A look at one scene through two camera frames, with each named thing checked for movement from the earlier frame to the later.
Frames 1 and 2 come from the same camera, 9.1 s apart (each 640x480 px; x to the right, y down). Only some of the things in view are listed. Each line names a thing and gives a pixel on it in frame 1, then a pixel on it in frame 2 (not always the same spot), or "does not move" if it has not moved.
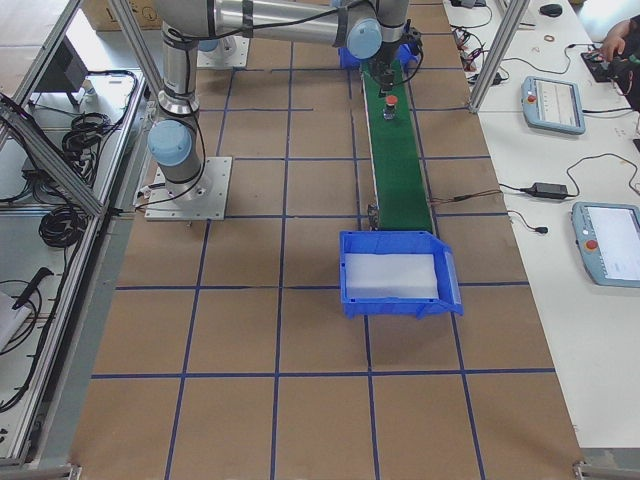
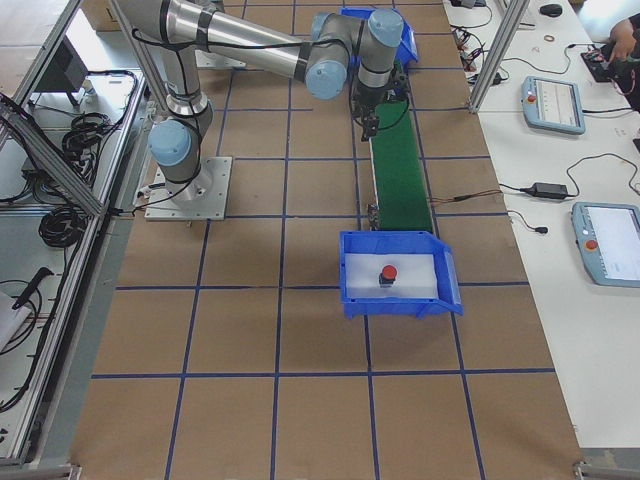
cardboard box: x=102 y=15 does not move
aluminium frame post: x=507 y=33 does not move
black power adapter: x=558 y=191 does not move
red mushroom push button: x=389 y=111 → x=387 y=276
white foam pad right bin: x=390 y=275 does not move
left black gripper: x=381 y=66 → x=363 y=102
